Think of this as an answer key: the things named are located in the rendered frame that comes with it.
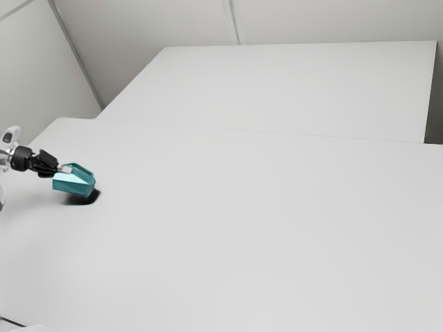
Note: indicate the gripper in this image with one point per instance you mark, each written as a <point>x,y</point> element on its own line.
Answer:
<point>23,158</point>

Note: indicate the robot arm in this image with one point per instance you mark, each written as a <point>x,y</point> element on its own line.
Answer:
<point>7,145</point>

